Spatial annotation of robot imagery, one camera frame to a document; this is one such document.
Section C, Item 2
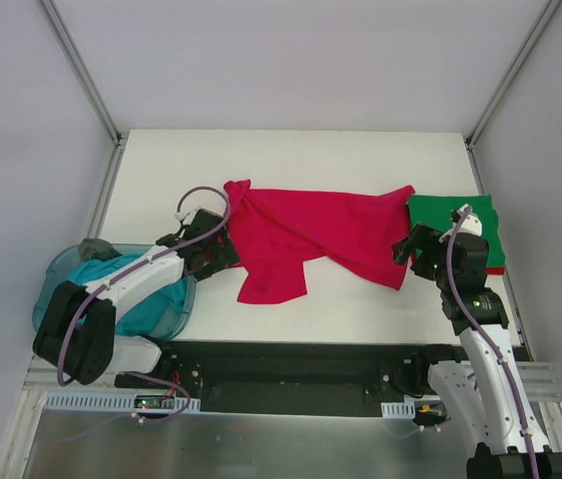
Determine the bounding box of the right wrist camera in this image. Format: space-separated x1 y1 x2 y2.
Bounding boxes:
451 204 483 237

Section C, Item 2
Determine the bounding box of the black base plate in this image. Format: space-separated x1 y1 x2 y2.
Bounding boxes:
113 341 471 418

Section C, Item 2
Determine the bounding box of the white cable duct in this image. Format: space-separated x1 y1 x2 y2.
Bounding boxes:
380 401 416 420
45 391 201 414

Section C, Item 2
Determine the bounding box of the translucent blue plastic basket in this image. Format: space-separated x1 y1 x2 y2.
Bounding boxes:
32 239 196 340

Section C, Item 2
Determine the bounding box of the right aluminium frame post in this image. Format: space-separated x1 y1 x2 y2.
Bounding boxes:
465 0 562 152

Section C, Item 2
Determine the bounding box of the magenta t shirt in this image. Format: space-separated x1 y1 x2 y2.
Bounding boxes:
224 180 415 304

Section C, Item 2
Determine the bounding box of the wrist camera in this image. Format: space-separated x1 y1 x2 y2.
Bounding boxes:
175 209 198 225
451 204 483 237

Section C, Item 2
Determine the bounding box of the folded red t shirt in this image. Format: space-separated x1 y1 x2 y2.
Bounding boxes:
402 202 505 276

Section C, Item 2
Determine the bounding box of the teal t shirt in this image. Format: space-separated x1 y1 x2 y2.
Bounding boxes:
67 253 196 340

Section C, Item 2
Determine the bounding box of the left aluminium frame post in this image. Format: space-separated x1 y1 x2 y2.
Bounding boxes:
36 0 123 147

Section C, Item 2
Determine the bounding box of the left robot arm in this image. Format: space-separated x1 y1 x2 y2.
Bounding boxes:
33 209 240 388

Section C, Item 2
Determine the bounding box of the grey cloth in basket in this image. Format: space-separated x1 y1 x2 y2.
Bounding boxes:
78 238 122 262

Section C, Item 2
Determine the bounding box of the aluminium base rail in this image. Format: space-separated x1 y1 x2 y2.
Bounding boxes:
22 355 562 402

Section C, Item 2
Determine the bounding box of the right white cable duct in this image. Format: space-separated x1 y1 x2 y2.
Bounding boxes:
380 401 416 420

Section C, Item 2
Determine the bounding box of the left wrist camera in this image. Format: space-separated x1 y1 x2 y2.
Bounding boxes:
175 209 198 225

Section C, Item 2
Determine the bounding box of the folded green t shirt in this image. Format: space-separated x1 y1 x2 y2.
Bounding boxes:
406 194 506 268

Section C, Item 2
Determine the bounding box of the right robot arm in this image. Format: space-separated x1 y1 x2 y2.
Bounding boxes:
392 224 562 478

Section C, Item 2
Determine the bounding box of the left white cable duct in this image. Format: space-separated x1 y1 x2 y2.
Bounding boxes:
45 391 201 414

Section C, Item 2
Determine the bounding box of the aluminium frame post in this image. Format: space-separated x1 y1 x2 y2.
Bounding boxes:
465 0 562 152
36 0 123 147

